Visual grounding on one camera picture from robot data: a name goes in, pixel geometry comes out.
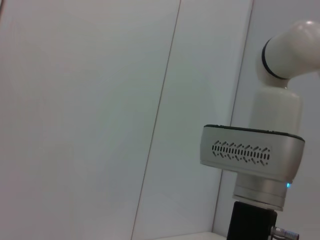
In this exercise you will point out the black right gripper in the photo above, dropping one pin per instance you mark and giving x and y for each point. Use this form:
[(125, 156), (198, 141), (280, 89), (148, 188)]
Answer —
[(250, 222)]

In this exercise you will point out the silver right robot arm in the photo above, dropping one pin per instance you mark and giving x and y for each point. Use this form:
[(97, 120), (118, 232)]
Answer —
[(277, 107)]

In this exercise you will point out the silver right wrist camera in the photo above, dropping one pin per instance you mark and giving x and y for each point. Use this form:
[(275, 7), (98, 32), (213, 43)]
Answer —
[(250, 152)]

